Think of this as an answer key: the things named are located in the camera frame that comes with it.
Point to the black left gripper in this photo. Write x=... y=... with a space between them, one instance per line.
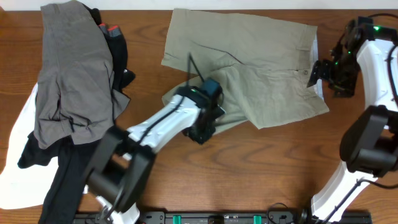
x=201 y=139

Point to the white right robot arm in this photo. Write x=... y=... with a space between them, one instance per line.
x=368 y=149

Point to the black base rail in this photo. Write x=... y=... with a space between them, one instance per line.
x=274 y=216

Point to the black garment with red trim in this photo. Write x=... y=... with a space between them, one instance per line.
x=118 y=47

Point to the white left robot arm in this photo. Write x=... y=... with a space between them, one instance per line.
x=120 y=167

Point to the grey shorts on pile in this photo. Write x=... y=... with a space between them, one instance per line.
x=75 y=96

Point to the white garment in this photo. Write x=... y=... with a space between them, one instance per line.
x=25 y=187

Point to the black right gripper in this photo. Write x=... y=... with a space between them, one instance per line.
x=321 y=70

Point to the khaki shorts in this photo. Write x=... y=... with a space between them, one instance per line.
x=262 y=64

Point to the black trousers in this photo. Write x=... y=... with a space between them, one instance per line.
x=64 y=196

